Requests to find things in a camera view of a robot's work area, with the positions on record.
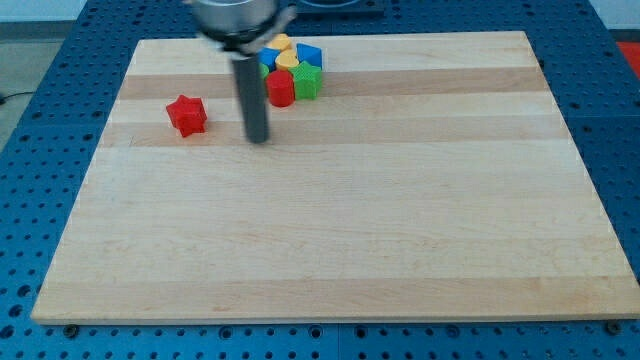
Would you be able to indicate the light wooden board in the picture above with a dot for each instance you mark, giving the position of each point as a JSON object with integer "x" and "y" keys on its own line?
{"x": 434, "y": 179}

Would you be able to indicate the red star block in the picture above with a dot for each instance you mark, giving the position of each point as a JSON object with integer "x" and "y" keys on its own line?
{"x": 187, "y": 115}

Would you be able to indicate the blue triangular block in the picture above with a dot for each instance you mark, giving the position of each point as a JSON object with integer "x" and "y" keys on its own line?
{"x": 310, "y": 54}

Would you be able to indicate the blue cube block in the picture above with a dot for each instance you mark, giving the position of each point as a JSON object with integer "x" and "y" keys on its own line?
{"x": 268, "y": 56}

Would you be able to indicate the yellow heart block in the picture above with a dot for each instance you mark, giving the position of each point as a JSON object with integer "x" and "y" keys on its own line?
{"x": 286, "y": 60}

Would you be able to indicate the yellow hexagon block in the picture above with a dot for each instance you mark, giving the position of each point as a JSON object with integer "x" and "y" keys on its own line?
{"x": 281, "y": 42}

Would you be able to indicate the red cylinder block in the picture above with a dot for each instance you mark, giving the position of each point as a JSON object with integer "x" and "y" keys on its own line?
{"x": 280, "y": 88}

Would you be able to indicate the green star block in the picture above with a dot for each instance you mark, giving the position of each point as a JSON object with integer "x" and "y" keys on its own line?
{"x": 307, "y": 80}

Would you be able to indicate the green block behind rod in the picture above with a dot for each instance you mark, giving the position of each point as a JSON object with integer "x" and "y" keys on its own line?
{"x": 264, "y": 71}

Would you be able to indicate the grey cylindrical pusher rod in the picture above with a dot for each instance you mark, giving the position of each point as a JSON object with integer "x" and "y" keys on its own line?
{"x": 251, "y": 94}

